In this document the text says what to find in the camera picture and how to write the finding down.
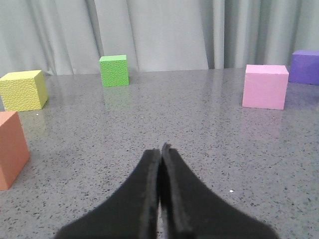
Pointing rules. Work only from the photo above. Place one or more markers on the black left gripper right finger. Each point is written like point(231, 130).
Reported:
point(193, 211)

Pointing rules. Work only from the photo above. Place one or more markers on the pink foam cube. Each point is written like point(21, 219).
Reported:
point(265, 86)

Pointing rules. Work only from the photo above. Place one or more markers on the yellow foam cube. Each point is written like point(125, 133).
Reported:
point(23, 91)

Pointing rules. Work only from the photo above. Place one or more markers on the green foam cube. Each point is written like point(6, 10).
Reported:
point(114, 70)

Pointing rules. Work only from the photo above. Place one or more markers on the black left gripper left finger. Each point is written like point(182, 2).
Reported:
point(130, 213)

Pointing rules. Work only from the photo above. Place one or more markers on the grey curtain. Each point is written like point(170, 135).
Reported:
point(62, 37)

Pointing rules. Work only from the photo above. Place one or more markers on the orange foam cube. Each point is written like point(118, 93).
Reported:
point(14, 153)

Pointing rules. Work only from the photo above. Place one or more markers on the purple foam cube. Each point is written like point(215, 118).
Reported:
point(304, 67)

